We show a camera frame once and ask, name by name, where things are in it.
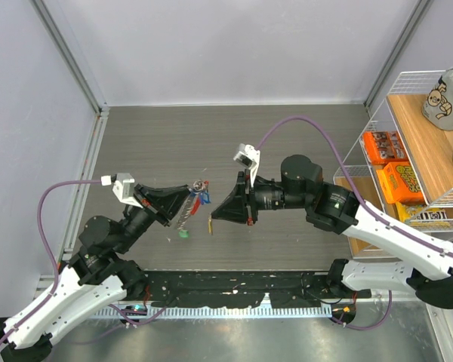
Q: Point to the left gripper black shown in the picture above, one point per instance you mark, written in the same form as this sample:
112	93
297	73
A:
164	202

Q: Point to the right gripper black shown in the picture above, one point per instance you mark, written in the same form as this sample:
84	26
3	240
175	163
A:
241	205

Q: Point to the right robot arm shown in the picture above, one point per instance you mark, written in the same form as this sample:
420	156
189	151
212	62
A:
423	266

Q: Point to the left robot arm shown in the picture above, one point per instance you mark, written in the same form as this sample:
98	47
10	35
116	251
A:
94	277

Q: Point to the blue key tag right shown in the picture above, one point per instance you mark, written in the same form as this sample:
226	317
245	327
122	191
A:
204	198

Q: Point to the green key tag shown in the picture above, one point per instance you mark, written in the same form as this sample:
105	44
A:
183	234

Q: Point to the orange snack box top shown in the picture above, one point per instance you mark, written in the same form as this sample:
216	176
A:
383	147

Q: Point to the orange yellow snack box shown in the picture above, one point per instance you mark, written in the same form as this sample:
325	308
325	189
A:
399	183

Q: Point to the yellow snack bag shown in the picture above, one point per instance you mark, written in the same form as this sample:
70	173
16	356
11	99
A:
420	216

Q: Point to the grey printed pouch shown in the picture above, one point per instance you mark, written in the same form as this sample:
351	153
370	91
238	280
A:
446	100

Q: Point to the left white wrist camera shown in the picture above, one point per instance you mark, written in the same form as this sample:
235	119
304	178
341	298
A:
122	187

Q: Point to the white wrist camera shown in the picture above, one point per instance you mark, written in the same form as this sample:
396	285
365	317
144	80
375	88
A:
249	157
122	187

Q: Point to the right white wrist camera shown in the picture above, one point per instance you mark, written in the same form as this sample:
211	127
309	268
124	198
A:
249	157

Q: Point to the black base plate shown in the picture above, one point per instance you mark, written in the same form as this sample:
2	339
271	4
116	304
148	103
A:
240	289

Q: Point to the white slotted cable duct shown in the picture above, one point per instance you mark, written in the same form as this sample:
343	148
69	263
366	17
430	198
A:
264	311

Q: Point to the white wire shelf rack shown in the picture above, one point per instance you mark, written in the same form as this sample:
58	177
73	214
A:
429	150

